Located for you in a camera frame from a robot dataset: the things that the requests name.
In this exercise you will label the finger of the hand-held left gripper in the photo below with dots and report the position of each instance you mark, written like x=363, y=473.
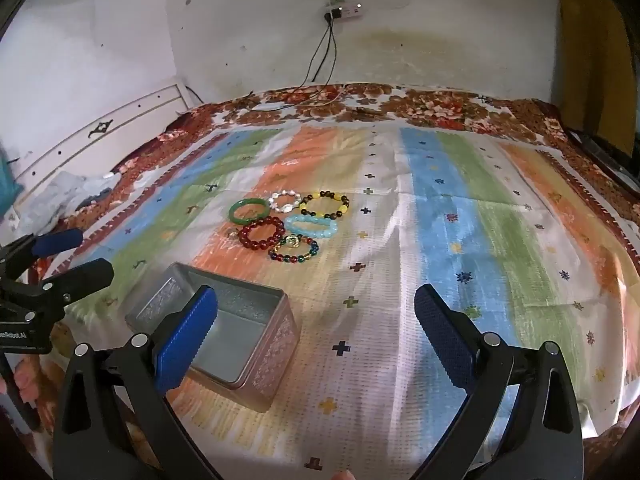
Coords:
x=85, y=275
x=57, y=243

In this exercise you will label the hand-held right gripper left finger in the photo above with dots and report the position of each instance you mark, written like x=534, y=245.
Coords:
x=185, y=340

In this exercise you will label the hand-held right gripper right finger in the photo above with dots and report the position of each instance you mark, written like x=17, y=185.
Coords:
x=445, y=340

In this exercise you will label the silver embossed metal tin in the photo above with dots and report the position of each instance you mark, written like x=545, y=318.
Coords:
x=250, y=310

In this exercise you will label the green jade bangle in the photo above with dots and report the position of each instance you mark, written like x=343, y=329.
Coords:
x=250, y=202

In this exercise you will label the person's right hand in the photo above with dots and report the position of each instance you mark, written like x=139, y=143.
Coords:
x=343, y=476

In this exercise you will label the grey clothes pile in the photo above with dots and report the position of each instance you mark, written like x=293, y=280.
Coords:
x=65, y=190

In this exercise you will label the teal cloth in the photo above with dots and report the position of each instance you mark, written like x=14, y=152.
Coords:
x=9, y=185

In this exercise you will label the striped pastel blanket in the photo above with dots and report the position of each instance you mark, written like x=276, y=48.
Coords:
x=400, y=260

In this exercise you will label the white wooden headboard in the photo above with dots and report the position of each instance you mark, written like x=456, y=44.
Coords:
x=125, y=120

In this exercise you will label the brown floral blanket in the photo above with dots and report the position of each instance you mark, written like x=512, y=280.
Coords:
x=425, y=105

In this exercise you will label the yellow curtain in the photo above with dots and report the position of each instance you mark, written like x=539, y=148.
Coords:
x=590, y=60

